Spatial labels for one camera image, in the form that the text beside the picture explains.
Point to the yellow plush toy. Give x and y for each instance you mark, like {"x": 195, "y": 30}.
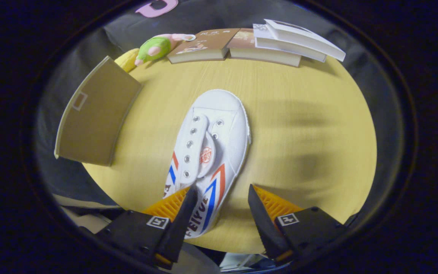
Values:
{"x": 127, "y": 60}

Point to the white canvas shoe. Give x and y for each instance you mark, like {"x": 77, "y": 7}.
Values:
{"x": 226, "y": 125}

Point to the pink and green plush toy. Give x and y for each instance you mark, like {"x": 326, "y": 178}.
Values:
{"x": 154, "y": 47}

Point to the brown cardboard storage box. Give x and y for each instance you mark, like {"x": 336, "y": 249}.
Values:
{"x": 97, "y": 114}

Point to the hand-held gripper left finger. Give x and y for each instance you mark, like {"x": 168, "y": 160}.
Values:
{"x": 181, "y": 224}

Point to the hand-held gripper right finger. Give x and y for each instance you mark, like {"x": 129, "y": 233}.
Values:
{"x": 264, "y": 224}

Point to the brown book with illustrated cover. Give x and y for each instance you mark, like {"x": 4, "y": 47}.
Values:
{"x": 203, "y": 43}

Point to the black backdrop cloth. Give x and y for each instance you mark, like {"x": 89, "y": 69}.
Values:
{"x": 70, "y": 182}

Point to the white thin book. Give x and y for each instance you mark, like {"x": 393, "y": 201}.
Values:
{"x": 306, "y": 38}

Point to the thick brown book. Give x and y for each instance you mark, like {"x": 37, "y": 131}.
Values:
{"x": 257, "y": 53}

